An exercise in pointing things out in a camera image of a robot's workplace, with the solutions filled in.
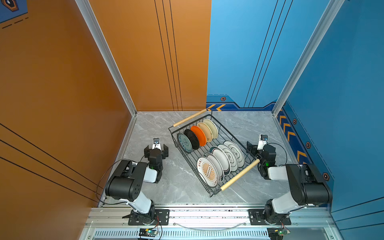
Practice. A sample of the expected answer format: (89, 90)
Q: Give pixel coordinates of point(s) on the white plate orange sunburst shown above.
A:
(208, 172)

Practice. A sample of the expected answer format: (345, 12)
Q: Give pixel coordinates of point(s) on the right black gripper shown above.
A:
(254, 149)

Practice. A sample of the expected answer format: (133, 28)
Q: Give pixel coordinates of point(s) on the aluminium front rail frame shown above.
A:
(209, 222)

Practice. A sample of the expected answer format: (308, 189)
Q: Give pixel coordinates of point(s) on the left green circuit board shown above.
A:
(148, 234)

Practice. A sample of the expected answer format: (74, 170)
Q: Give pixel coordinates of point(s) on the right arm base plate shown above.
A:
(258, 217)

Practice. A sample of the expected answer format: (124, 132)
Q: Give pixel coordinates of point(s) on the cream small plate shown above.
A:
(212, 127)

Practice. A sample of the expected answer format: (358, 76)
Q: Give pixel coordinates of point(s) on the wooden rack handle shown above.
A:
(240, 174)
(189, 118)

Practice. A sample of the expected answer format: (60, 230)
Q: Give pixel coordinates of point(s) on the white plate green rim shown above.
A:
(222, 158)

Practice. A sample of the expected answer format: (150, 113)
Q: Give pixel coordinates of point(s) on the black wire dish rack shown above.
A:
(224, 135)

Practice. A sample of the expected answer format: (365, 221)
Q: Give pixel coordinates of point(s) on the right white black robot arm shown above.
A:
(307, 186)

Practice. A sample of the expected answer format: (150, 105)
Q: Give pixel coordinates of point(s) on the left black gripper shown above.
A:
(164, 153)

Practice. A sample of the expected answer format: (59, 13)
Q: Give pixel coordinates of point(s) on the black small plate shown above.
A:
(193, 139)

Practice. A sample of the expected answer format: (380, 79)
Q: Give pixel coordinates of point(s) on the grey-green patterned small plate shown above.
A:
(185, 143)

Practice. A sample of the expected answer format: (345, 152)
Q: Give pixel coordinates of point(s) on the white plate dark rim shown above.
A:
(216, 164)

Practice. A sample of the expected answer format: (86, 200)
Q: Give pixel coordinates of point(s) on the right green circuit board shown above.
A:
(278, 234)

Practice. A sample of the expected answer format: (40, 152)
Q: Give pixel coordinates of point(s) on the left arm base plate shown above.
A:
(153, 217)

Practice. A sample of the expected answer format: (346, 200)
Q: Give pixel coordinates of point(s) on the far wooden rack handle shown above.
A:
(189, 118)

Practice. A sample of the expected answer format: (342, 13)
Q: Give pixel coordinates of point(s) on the beige small plate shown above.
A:
(206, 130)

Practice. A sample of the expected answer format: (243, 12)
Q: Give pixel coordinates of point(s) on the near wooden rack handle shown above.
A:
(240, 174)

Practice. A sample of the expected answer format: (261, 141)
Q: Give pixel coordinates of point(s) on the green circuit board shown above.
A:
(278, 234)
(148, 234)

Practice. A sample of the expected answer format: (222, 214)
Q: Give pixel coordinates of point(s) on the orange small plate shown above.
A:
(200, 135)

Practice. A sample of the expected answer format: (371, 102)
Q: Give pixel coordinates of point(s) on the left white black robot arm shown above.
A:
(126, 182)

